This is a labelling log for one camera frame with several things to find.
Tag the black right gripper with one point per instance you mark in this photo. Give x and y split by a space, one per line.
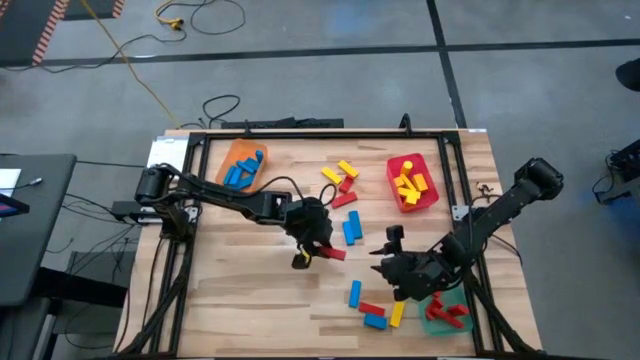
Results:
415 275

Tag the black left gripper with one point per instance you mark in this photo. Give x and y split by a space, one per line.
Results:
310 222

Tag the red wooden block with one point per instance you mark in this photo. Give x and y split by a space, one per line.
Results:
457 310
343 200
431 311
346 184
437 299
448 320
371 308
334 253

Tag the blue wooden block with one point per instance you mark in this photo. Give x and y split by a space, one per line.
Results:
355 293
375 321
245 168
236 176
251 164
228 176
348 233
244 183
259 155
355 224

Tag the yellow wooden block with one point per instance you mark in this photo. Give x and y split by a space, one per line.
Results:
348 169
397 315
421 182
411 200
331 175
406 167
407 183
407 193
398 181

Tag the red plastic bin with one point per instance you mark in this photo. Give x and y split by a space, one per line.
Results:
426 162

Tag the orange plastic bin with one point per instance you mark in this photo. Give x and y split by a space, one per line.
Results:
235 150

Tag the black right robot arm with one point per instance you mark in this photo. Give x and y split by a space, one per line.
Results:
500 210

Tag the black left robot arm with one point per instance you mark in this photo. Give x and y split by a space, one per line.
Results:
225 197

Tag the yellow tape tag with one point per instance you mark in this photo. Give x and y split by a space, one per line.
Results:
304 255

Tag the green plastic bin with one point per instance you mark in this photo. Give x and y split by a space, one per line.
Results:
450 331

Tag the white printed booklet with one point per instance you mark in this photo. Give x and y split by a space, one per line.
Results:
167 150

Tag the black power adapter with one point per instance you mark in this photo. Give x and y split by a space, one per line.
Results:
122 211

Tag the black lower shelf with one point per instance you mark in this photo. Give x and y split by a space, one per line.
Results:
85 285

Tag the black side table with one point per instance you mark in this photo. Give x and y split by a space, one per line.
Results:
35 250

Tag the dark tablet device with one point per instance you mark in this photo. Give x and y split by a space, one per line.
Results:
11 205

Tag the white paper sheet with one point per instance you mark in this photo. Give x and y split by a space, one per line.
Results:
9 179

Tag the person's shoe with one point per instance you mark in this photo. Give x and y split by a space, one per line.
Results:
630 75

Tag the black mat orange striped edge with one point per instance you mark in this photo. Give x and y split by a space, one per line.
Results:
92 7
20 30

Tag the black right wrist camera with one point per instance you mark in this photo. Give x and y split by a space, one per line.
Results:
395 235

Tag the silver mounting bracket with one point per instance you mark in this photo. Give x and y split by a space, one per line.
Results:
192 214
460 213

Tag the black frame clamp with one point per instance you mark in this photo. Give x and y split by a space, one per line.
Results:
406 125

